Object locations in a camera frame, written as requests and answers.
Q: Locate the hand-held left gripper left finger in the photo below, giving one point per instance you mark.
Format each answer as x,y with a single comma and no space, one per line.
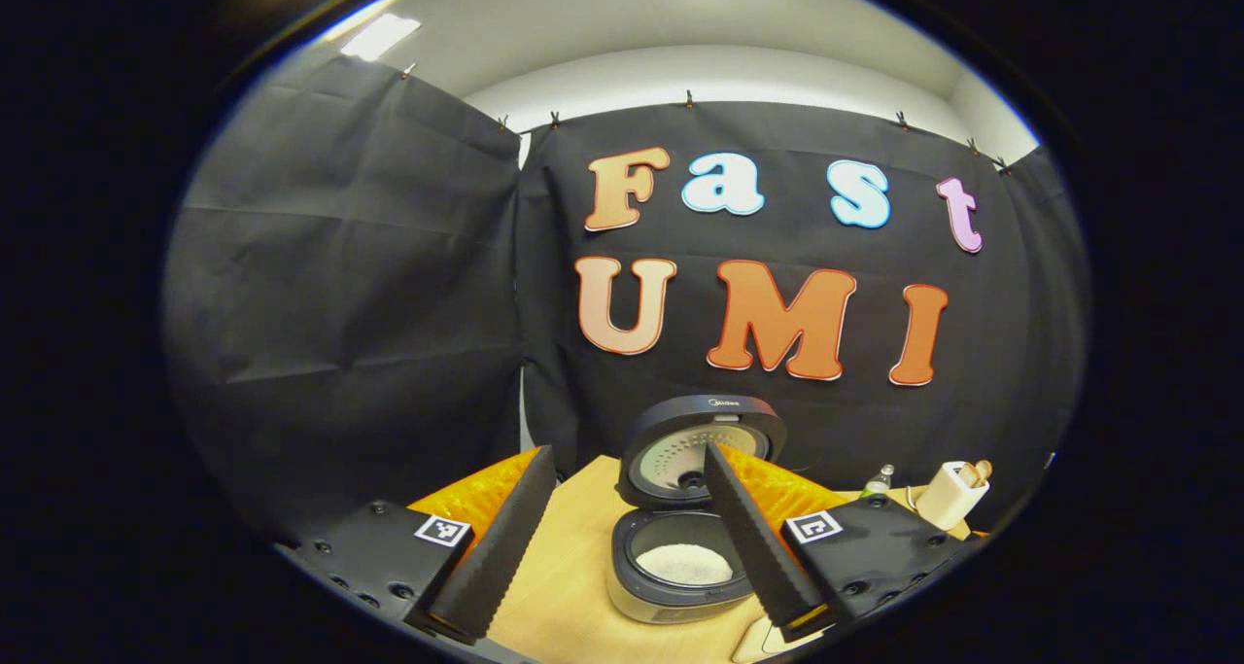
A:
505,557

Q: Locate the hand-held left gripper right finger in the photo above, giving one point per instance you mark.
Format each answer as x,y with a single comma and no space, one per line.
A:
753,547

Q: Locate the white rice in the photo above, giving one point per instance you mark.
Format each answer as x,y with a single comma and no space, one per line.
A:
680,565

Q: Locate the dark grey rice cooker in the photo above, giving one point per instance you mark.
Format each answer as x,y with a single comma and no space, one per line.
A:
700,416

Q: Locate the white flat tray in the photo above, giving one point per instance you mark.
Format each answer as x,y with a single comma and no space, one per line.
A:
763,645

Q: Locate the green label plastic bottle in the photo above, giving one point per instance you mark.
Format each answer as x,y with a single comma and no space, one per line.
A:
878,484

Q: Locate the white toaster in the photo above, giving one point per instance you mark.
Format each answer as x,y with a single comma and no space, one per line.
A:
948,501

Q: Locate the black backdrop cloth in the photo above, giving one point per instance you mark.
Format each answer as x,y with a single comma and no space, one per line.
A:
340,285

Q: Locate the ceiling light panel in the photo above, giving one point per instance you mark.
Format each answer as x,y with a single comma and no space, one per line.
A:
381,36

